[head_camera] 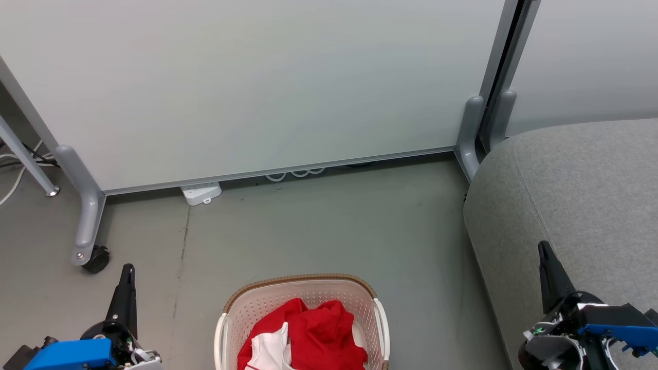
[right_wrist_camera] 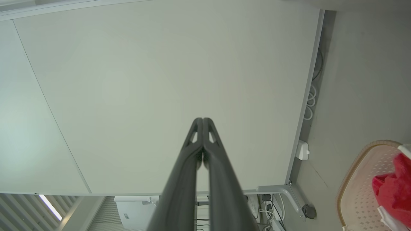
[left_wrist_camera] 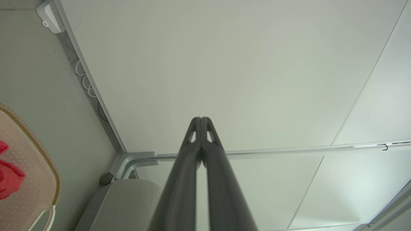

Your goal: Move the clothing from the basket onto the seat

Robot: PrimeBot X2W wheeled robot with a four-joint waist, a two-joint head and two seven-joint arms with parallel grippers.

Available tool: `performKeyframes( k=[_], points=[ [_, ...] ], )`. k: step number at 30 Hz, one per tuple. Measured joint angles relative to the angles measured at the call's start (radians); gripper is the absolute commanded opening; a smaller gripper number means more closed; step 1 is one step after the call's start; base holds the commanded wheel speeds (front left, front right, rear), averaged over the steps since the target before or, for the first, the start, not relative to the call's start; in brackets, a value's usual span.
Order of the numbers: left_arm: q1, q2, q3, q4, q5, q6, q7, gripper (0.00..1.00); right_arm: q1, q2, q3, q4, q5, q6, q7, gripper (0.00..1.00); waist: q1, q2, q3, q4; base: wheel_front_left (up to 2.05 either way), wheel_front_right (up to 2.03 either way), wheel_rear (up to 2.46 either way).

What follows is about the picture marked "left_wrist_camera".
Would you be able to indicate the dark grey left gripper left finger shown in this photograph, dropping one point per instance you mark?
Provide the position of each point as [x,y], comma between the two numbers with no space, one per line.
[179,192]

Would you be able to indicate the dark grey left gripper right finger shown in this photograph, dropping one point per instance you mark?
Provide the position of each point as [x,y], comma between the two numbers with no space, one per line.
[224,192]

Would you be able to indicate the grey upholstered chair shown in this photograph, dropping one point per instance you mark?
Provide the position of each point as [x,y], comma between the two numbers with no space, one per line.
[128,205]

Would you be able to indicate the red garment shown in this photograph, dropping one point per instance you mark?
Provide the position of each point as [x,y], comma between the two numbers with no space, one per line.
[9,179]

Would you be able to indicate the black caster wheel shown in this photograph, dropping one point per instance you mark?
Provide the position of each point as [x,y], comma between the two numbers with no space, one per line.
[106,179]

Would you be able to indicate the beige perforated laundry basket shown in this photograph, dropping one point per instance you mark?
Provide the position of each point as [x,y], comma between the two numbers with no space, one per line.
[29,179]

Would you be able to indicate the small black hook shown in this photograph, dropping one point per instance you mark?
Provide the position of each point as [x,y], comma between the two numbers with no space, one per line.
[385,147]

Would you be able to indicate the white power strip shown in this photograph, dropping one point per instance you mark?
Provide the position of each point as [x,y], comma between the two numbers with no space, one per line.
[51,16]

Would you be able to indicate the grey metal frame leg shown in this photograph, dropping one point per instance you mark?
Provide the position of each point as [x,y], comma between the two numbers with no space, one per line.
[128,162]

